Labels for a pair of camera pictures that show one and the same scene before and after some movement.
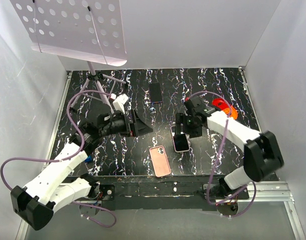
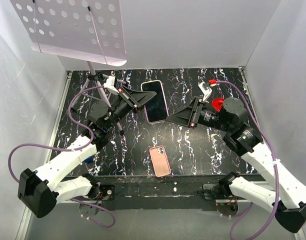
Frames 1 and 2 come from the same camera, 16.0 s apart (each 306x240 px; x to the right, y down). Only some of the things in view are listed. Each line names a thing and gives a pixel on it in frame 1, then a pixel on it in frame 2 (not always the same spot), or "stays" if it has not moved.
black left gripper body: (131, 128) to (128, 96)
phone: (180, 140) to (156, 108)
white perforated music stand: (91, 31) stays
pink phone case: (160, 161) stays
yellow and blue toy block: (89, 159) stays
